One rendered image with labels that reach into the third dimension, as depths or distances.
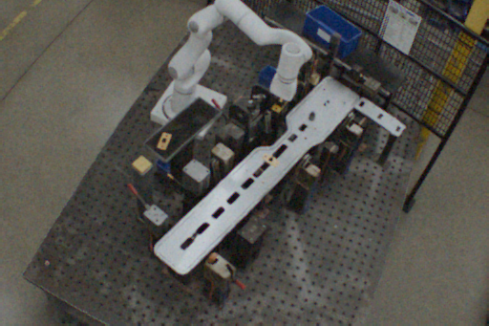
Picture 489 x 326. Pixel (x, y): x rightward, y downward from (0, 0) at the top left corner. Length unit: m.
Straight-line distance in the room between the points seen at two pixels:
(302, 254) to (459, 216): 1.68
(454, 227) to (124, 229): 2.35
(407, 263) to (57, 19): 3.54
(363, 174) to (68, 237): 1.60
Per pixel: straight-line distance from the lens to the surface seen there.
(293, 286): 2.62
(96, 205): 2.79
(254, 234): 2.34
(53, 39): 4.74
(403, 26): 3.02
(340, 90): 2.96
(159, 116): 3.02
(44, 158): 3.89
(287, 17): 3.27
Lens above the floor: 3.08
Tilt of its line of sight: 52 degrees down
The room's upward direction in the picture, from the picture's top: 10 degrees clockwise
